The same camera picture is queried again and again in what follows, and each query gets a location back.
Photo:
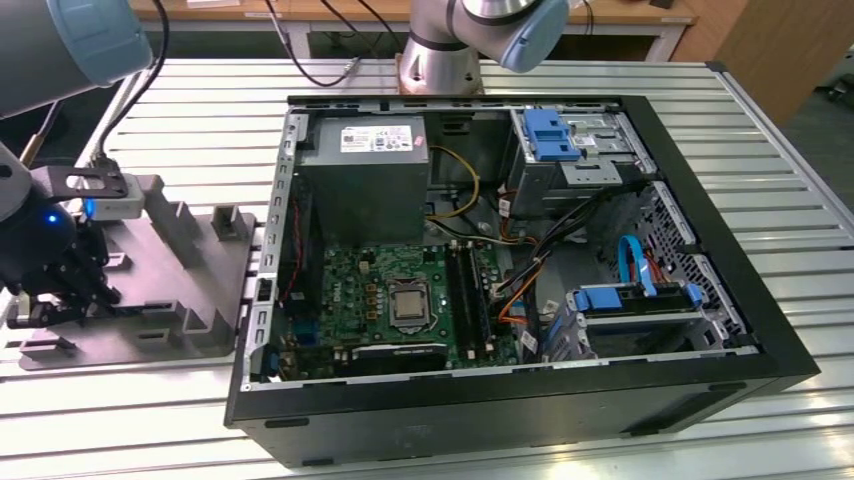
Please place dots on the metal drive cage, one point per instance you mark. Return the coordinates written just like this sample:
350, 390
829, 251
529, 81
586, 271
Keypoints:
601, 172

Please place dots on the blue board connector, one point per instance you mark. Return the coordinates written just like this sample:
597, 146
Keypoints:
308, 334

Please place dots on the wooden cabinet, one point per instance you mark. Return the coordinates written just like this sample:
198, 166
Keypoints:
768, 50

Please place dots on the black case fan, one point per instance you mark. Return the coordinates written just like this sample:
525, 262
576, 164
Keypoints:
308, 225

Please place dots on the silver CPU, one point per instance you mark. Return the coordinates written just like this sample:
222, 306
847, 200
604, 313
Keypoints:
410, 306

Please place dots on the blue drive latch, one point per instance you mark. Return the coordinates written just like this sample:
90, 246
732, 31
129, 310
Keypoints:
548, 135

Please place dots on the black graphics card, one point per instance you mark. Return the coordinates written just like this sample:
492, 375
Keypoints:
401, 352

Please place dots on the green motherboard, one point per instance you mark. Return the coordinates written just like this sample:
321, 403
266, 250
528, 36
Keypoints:
354, 270

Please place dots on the grey power supply unit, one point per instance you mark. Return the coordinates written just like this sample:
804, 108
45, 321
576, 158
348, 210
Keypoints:
361, 200

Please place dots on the wooden desk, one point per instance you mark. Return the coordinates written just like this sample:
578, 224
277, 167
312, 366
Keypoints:
221, 12

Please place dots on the blue disk carrier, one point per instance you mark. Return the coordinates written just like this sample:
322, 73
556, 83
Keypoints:
601, 299

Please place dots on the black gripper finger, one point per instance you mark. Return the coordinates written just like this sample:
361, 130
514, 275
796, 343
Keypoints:
57, 311
97, 292

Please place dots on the CPU socket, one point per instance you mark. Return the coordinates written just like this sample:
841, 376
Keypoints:
409, 285

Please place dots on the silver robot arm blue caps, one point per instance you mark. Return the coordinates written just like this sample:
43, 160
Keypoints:
61, 45

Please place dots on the grey parts rack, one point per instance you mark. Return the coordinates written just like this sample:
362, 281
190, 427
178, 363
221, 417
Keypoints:
174, 280

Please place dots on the black chair base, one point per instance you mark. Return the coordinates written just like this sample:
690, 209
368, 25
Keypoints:
841, 90

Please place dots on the black PC case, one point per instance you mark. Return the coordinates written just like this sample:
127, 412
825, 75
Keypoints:
534, 415

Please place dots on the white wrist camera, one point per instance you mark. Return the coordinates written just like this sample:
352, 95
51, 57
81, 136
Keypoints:
121, 205

